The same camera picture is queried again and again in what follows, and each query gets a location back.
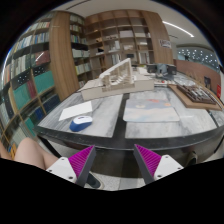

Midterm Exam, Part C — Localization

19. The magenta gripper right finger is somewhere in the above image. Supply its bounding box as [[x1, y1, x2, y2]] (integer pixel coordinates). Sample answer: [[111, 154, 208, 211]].
[[134, 144, 183, 184]]

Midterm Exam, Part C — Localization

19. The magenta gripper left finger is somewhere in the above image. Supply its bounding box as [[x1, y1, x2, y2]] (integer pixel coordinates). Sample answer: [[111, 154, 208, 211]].
[[47, 145, 96, 187]]

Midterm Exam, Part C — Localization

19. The blue and white computer mouse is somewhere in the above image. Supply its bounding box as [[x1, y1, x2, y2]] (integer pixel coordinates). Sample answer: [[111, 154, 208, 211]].
[[70, 116, 93, 132]]

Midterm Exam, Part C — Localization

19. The pastel printed mouse pad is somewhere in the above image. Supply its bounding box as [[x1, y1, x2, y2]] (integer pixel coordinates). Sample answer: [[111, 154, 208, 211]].
[[123, 99, 180, 123]]

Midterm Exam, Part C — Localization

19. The dark shoe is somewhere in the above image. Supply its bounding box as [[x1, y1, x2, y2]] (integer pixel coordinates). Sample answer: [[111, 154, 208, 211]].
[[86, 173, 104, 189]]

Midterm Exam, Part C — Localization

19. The person's bare knee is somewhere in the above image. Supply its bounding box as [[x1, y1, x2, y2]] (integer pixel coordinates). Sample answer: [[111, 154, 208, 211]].
[[0, 137, 59, 170]]

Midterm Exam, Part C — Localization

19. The white sheet of paper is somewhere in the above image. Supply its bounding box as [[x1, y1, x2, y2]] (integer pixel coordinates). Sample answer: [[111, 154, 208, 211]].
[[59, 101, 92, 121]]

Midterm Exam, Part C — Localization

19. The brown architectural site model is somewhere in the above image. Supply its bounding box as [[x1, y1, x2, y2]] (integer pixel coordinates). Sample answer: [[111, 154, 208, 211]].
[[168, 84, 224, 111]]

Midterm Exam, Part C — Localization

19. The white architectural building model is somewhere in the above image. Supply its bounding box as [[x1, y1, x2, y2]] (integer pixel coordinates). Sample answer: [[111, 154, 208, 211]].
[[80, 58, 154, 101]]

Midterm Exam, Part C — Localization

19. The dark computer monitor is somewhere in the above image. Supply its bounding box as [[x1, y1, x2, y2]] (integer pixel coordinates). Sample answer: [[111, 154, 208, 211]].
[[147, 63, 177, 76]]

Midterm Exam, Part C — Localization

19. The tall wooden bookshelf left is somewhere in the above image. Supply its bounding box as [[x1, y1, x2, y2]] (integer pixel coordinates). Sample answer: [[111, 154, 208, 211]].
[[0, 11, 84, 156]]

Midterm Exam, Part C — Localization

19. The wooden shelving unit back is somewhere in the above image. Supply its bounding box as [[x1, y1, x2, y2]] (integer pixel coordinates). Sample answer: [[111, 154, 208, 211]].
[[70, 9, 173, 86]]

